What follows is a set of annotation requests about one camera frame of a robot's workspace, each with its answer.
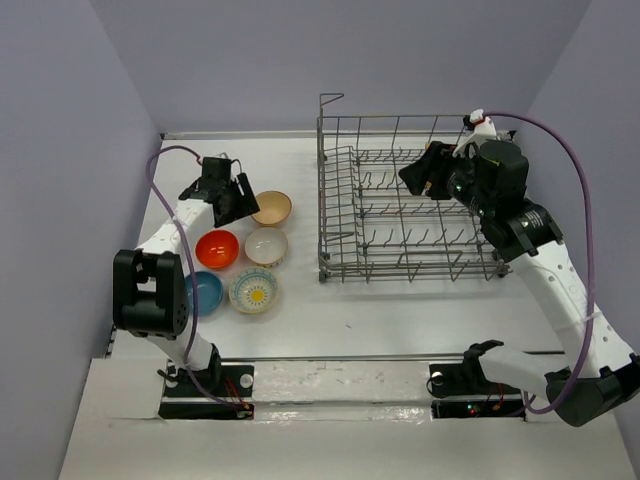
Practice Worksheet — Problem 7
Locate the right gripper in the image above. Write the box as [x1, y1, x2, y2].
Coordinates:
[398, 140, 494, 218]

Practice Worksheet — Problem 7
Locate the beige bowl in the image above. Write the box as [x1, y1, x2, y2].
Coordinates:
[251, 190, 293, 227]

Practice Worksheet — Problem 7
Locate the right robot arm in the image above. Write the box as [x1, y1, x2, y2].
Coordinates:
[398, 140, 639, 427]

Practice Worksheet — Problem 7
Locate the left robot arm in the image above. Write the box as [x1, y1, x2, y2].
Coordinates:
[112, 156, 259, 397]

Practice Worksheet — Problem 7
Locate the white bowl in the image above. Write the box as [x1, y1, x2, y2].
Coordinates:
[244, 227, 289, 268]

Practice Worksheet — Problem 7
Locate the orange bowl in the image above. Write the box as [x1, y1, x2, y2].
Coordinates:
[195, 229, 240, 270]

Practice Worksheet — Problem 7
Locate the patterned sunflower bowl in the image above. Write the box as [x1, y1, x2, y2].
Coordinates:
[229, 266, 279, 314]

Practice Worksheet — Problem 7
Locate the blue bowl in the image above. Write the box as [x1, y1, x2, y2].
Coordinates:
[185, 271, 224, 316]

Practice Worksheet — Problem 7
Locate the grey wire dish rack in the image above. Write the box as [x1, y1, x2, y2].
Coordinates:
[316, 92, 509, 283]

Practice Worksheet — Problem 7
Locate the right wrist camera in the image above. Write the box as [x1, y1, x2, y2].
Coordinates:
[453, 109, 499, 157]

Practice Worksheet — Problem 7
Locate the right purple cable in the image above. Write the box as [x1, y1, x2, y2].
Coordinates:
[492, 110, 596, 416]

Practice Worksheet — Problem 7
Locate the purple cable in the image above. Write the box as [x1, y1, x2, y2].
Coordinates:
[146, 145, 251, 416]
[492, 110, 596, 416]

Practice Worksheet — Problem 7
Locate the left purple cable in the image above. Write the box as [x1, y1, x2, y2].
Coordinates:
[146, 145, 251, 416]

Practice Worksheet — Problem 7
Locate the metal rail bar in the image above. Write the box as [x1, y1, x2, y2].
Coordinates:
[164, 352, 566, 364]

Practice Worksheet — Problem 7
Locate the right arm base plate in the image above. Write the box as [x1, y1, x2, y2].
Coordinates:
[425, 363, 525, 419]

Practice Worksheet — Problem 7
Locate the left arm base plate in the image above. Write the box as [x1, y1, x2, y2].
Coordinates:
[156, 361, 255, 421]

